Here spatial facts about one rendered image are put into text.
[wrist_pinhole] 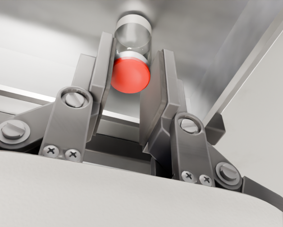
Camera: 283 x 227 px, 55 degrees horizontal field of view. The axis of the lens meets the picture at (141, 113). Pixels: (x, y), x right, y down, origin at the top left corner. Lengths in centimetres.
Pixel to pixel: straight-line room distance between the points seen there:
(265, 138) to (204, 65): 155
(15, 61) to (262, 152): 172
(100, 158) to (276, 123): 147
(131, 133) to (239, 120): 135
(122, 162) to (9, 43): 12
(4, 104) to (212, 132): 16
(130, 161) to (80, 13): 12
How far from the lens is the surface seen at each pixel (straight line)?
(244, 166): 192
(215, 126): 21
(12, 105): 24
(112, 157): 23
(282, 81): 145
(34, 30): 19
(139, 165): 24
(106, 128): 23
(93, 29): 18
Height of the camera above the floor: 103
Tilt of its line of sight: 45 degrees down
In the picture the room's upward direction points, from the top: 177 degrees counter-clockwise
